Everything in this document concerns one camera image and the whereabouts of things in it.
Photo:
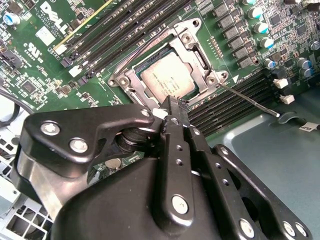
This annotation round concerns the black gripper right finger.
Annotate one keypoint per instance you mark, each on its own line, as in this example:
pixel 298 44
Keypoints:
pixel 225 190

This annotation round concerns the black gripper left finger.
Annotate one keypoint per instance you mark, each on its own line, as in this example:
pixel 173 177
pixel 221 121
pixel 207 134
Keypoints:
pixel 105 120

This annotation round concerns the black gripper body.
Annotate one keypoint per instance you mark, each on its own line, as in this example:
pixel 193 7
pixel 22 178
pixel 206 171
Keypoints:
pixel 120 205

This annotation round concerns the metal socket cover frame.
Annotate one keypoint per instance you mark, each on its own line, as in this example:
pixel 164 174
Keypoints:
pixel 138 85

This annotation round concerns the silver CPU green edge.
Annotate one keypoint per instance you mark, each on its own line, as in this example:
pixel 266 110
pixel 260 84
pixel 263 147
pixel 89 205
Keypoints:
pixel 167 77

